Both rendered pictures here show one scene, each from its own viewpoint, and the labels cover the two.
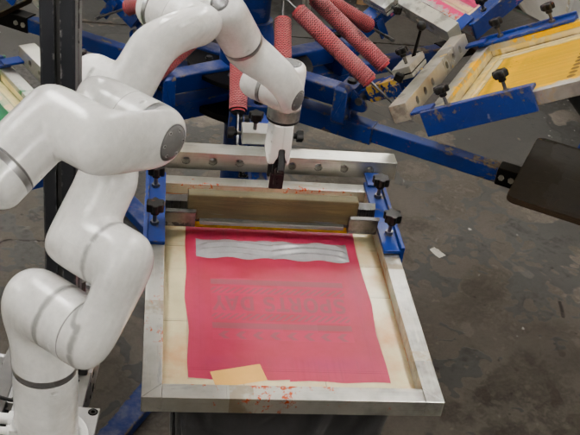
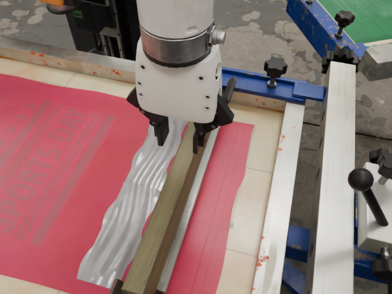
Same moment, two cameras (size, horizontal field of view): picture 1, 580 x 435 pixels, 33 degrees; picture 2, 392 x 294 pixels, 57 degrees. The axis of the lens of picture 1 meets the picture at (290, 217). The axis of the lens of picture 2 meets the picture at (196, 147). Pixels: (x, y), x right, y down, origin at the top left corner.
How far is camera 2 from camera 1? 2.30 m
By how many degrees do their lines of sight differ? 79
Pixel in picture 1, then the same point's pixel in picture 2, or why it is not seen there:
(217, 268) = (129, 125)
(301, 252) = (122, 217)
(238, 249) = (152, 149)
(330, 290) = (34, 224)
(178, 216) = not seen: hidden behind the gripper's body
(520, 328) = not seen: outside the picture
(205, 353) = (16, 88)
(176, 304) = (91, 84)
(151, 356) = (18, 44)
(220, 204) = not seen: hidden behind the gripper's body
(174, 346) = (38, 73)
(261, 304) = (52, 146)
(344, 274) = (53, 258)
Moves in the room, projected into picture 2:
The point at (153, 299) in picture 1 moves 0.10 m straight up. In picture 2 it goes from (85, 56) to (73, 16)
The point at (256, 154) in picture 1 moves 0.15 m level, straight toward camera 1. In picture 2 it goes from (323, 186) to (229, 156)
